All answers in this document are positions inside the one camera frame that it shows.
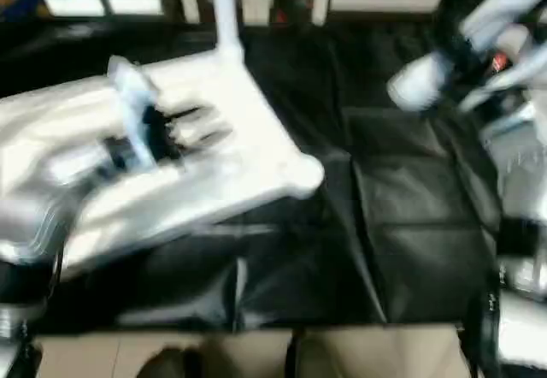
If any white plastic table top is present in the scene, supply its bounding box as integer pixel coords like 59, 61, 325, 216
0, 43, 327, 281

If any white plastic table leg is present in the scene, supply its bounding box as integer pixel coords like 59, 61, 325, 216
208, 0, 247, 61
386, 0, 547, 112

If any black mat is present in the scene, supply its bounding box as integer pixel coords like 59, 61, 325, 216
0, 15, 547, 336

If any blue box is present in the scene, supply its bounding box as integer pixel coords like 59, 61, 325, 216
0, 0, 48, 21

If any grey left robot foot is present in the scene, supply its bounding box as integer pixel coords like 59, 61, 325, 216
137, 348, 206, 378

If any grey robot foot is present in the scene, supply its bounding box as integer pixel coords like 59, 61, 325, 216
137, 348, 206, 378
286, 344, 347, 378

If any grey right robot foot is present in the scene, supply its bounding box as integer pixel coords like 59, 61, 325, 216
286, 344, 347, 378

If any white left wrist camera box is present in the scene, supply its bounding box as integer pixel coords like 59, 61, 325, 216
104, 56, 163, 174

